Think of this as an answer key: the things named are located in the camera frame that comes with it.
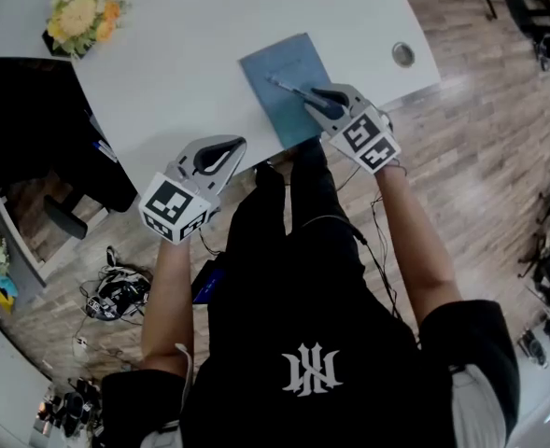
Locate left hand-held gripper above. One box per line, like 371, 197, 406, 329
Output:
137, 134, 247, 246

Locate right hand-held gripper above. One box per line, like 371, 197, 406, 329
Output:
304, 83, 402, 175

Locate blue notebook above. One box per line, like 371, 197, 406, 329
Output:
238, 32, 335, 151

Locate silver black pen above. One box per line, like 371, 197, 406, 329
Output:
263, 75, 334, 111

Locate person's left forearm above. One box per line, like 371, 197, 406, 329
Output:
139, 235, 204, 372

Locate person's right forearm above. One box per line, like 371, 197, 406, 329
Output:
374, 163, 463, 329

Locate black office chair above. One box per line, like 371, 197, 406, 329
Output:
0, 56, 139, 242

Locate person's black trousers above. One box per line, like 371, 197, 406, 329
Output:
253, 136, 353, 242

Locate black waist device blue screen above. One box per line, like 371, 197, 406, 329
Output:
190, 259, 228, 305

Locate person's black t-shirt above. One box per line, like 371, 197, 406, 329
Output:
100, 189, 522, 448

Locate yellow orange flower bouquet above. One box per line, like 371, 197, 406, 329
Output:
45, 0, 131, 60

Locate black square flower vase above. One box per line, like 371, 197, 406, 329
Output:
40, 28, 92, 61

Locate grey side table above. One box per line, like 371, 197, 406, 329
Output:
0, 189, 48, 329

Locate blue cloth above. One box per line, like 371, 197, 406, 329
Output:
0, 273, 20, 298

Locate yellow cloth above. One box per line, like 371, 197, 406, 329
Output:
0, 287, 18, 315

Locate heap of black equipment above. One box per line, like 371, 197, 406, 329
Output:
31, 375, 110, 441

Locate thin black cable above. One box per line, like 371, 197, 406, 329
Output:
301, 216, 420, 349

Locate black helmet rig with cables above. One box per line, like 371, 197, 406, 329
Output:
78, 245, 153, 325

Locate grey shoulder strap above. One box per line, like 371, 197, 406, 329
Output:
155, 342, 195, 448
449, 361, 510, 448

